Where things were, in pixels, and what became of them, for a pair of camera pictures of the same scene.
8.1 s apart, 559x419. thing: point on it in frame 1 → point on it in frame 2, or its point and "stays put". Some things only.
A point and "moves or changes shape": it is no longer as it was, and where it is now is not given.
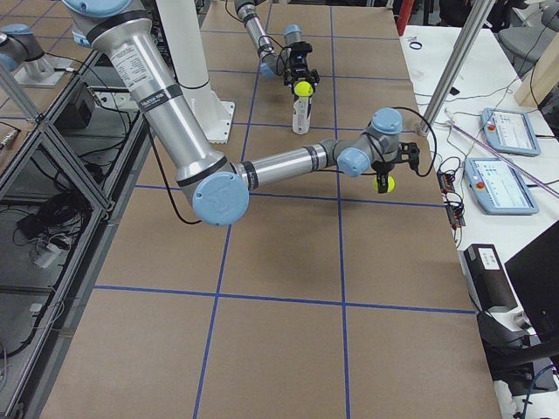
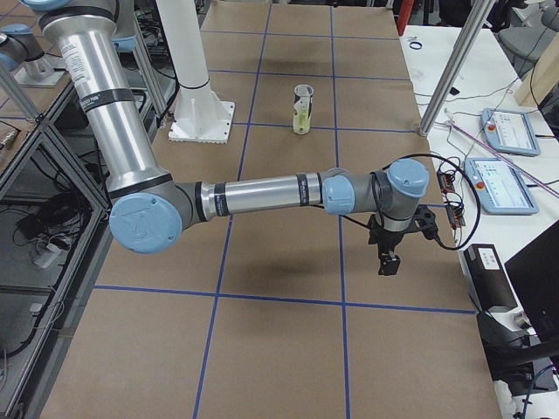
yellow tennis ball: [390, 183] moves or changes shape
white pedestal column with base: [182, 27] stays put
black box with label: [486, 278] stays put
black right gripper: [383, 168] → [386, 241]
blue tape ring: [416, 42] stays put
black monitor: [535, 271] stays put
